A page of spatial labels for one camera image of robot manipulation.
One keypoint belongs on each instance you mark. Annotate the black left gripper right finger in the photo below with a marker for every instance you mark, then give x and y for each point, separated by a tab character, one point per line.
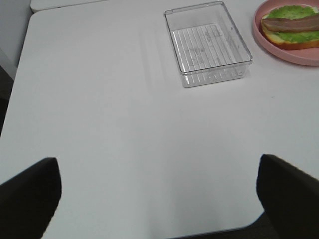
290	198

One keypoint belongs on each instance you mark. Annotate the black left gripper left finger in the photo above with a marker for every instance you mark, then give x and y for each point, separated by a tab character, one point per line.
29	200

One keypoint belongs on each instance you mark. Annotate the bread slice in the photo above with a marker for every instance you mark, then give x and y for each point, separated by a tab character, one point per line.
294	44

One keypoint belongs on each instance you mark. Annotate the bacon strip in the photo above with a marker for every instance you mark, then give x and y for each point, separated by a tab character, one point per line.
308	23

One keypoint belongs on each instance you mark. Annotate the green lettuce leaf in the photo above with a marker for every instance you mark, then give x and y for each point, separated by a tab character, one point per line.
289	11

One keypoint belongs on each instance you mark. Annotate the pink round plate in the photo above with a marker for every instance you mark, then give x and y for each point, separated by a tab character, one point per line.
306	56

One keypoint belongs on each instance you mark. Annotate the left clear plastic container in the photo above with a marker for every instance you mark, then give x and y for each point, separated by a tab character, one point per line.
207	44

